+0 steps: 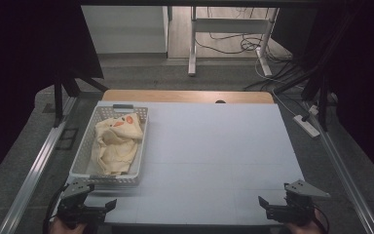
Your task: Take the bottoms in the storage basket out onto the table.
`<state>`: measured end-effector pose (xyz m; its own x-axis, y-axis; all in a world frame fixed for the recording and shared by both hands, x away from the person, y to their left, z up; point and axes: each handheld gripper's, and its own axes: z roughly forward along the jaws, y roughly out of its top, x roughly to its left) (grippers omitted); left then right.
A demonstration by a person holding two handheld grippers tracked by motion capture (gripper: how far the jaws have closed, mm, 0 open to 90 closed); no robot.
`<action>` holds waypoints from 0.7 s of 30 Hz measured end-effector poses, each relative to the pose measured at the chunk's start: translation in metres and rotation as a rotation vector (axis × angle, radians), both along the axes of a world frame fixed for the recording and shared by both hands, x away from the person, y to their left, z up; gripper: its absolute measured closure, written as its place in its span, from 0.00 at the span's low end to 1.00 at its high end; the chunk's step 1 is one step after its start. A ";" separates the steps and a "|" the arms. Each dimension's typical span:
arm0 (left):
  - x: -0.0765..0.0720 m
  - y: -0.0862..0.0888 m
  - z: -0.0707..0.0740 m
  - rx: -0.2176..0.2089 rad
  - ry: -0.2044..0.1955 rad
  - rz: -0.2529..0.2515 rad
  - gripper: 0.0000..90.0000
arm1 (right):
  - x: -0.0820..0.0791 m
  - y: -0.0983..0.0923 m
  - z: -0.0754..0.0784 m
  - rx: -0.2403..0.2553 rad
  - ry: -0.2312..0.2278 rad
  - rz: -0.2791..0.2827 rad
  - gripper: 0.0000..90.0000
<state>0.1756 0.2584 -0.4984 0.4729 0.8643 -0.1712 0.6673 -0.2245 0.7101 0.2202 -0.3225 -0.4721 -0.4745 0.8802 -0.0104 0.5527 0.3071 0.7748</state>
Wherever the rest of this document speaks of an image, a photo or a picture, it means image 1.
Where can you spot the black metal stand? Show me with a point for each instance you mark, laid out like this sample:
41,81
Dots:
321,97
58,104

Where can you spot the white plug adaptor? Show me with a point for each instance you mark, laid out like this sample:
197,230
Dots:
313,109

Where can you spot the white desk frame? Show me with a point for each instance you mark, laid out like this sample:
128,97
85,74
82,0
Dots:
230,25

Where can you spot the person's left hand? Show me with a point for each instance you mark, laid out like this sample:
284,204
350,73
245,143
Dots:
63,228

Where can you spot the white table mat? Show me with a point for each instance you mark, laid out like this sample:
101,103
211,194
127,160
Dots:
214,146

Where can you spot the pale yellow baby garment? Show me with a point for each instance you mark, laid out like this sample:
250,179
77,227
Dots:
117,146

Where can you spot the white power strip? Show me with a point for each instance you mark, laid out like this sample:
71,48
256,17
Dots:
306,126

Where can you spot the white perforated plastic basket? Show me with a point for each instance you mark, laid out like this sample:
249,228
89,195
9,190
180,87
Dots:
81,149

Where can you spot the person's right hand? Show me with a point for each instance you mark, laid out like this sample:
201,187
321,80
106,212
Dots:
305,229

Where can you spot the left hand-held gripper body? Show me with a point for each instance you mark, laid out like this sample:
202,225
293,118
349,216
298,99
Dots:
78,208

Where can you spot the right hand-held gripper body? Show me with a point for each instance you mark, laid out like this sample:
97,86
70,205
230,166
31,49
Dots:
297,209

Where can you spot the aluminium rail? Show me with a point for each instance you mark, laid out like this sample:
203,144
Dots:
32,182
347,182

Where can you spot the black curtain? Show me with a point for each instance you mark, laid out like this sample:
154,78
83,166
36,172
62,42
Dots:
363,81
22,65

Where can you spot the white cabinet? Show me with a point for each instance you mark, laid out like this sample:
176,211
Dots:
125,29

